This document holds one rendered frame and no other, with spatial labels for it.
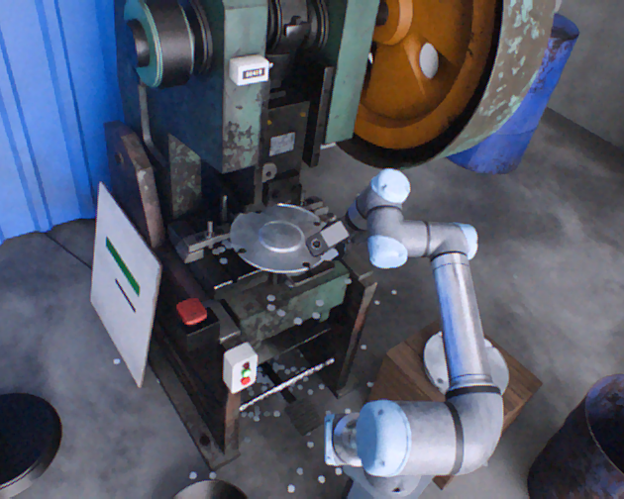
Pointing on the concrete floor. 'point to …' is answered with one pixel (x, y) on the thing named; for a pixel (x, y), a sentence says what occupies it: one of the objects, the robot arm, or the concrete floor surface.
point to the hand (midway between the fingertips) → (320, 255)
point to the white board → (124, 282)
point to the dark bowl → (210, 491)
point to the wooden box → (401, 385)
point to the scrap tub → (596, 446)
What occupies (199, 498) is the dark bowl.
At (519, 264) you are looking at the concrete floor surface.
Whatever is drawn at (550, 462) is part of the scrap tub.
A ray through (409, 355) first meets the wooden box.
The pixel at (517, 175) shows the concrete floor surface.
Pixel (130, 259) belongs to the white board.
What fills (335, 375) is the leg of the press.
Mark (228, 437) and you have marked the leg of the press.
